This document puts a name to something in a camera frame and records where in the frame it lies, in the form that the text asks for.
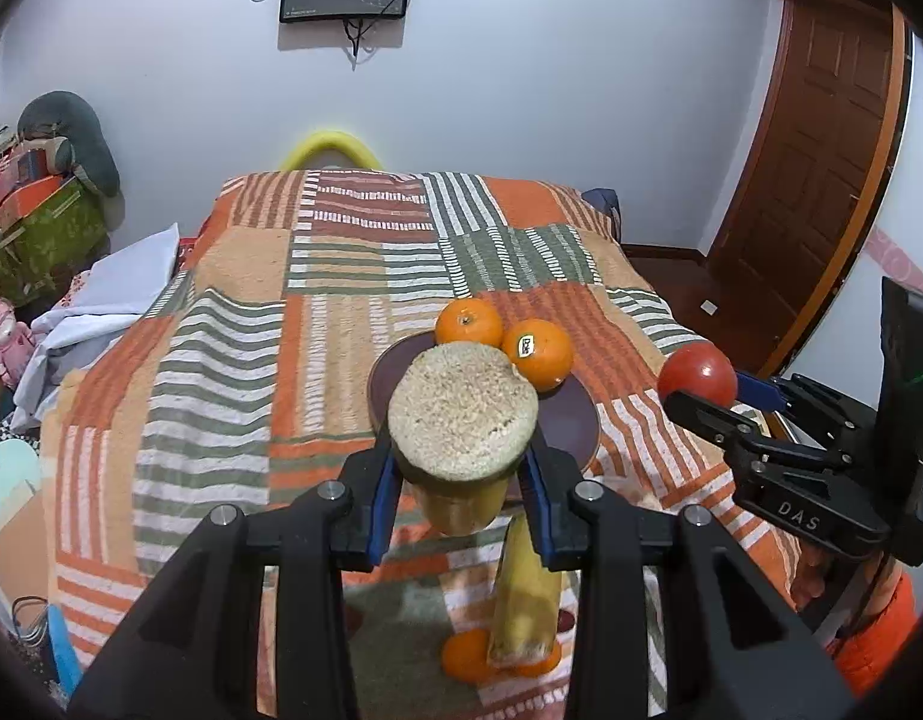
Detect dark brown plate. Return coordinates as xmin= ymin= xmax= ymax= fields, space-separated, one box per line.
xmin=366 ymin=334 xmax=602 ymax=505

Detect pale blue round cushion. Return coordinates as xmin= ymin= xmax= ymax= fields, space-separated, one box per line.
xmin=0 ymin=438 xmax=44 ymax=541

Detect dark blue cloth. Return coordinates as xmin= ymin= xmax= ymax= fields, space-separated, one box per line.
xmin=581 ymin=188 xmax=624 ymax=241

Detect grey plush pillow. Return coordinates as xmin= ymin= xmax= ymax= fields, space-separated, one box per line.
xmin=16 ymin=91 xmax=122 ymax=199

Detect brown wooden door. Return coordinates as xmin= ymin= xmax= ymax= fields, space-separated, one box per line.
xmin=707 ymin=0 xmax=910 ymax=380

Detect striped patchwork blanket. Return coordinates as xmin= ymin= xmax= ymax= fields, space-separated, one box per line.
xmin=37 ymin=169 xmax=807 ymax=718

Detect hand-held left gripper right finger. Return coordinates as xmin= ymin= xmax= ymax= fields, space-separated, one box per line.
xmin=524 ymin=446 xmax=859 ymax=720

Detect black monitor cables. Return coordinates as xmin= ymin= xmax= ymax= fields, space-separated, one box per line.
xmin=249 ymin=0 xmax=380 ymax=67

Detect green cardboard box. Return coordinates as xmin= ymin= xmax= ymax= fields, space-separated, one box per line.
xmin=0 ymin=178 xmax=110 ymax=307

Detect pink toy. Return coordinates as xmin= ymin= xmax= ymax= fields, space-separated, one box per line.
xmin=0 ymin=291 xmax=37 ymax=391

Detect red tomato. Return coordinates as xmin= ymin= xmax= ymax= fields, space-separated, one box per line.
xmin=657 ymin=342 xmax=739 ymax=409

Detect glass jar with cork lid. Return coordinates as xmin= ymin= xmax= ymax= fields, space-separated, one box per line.
xmin=387 ymin=342 xmax=539 ymax=538

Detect person's right forearm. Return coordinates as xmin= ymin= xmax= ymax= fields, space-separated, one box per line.
xmin=832 ymin=562 xmax=921 ymax=700

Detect red cardboard box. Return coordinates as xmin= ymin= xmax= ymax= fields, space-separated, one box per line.
xmin=0 ymin=144 xmax=74 ymax=227

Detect orange with sticker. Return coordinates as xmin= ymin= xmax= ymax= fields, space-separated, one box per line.
xmin=501 ymin=319 xmax=575 ymax=392

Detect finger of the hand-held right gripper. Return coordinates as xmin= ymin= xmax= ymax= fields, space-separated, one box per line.
xmin=662 ymin=388 xmax=768 ymax=467
xmin=734 ymin=370 xmax=857 ymax=452

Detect yellow curved foam tube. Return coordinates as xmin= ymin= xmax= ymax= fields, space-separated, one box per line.
xmin=279 ymin=130 xmax=387 ymax=172

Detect light blue cloth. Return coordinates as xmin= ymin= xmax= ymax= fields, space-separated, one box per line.
xmin=11 ymin=223 xmax=182 ymax=430

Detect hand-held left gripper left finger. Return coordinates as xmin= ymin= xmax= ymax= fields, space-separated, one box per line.
xmin=67 ymin=446 xmax=399 ymax=720

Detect yellow banana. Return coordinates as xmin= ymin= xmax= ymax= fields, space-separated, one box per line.
xmin=487 ymin=516 xmax=564 ymax=670

